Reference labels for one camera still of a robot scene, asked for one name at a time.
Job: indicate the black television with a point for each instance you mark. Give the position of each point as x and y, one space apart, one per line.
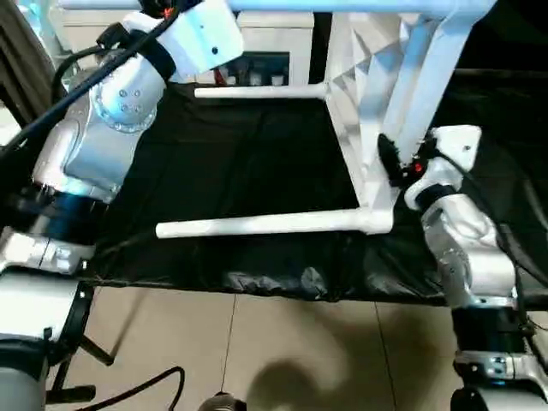
514 34

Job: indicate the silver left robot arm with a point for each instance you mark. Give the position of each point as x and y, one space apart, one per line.
98 141

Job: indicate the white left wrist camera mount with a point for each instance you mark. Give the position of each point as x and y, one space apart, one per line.
201 38

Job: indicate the grey curtain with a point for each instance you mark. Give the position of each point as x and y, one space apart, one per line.
21 64

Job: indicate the black mat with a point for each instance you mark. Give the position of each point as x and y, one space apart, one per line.
235 171

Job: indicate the white cabinet with glass doors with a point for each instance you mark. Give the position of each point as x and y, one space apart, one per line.
278 38

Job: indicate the white plastic table top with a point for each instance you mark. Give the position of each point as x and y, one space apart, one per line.
372 64

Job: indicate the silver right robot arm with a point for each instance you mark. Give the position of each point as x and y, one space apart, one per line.
475 257

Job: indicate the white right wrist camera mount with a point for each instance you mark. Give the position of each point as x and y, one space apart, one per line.
454 145

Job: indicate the blue white package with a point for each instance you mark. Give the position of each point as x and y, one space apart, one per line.
40 17

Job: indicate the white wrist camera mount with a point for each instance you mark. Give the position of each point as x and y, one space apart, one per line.
454 145
201 38

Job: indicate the white plastic table leg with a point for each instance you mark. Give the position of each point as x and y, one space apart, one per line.
257 224
257 92
342 5

